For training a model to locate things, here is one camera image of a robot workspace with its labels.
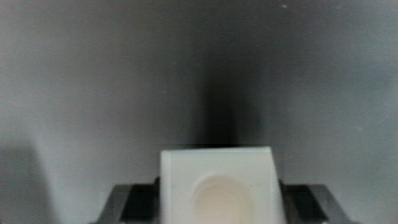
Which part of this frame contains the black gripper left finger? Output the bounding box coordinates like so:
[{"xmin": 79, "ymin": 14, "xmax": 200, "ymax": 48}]
[{"xmin": 90, "ymin": 179, "xmax": 159, "ymax": 224}]

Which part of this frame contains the white tagged cube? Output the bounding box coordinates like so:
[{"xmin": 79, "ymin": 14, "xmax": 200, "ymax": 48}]
[{"xmin": 159, "ymin": 147, "xmax": 287, "ymax": 224}]

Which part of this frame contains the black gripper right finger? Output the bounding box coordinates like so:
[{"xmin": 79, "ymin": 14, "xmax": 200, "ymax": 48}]
[{"xmin": 278, "ymin": 182, "xmax": 358, "ymax": 224}]

